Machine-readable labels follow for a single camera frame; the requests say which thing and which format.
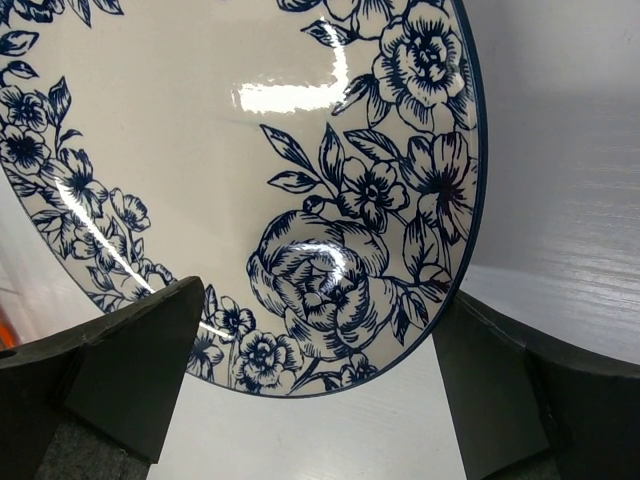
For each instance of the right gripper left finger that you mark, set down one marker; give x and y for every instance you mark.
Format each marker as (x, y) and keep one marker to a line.
(96, 401)

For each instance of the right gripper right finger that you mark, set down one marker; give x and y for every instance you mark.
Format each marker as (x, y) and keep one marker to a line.
(526, 405)

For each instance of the orange plastic plate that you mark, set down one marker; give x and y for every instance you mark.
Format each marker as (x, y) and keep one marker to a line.
(8, 336)

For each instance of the blue floral white plate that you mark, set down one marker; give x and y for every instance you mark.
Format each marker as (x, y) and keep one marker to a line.
(320, 165)

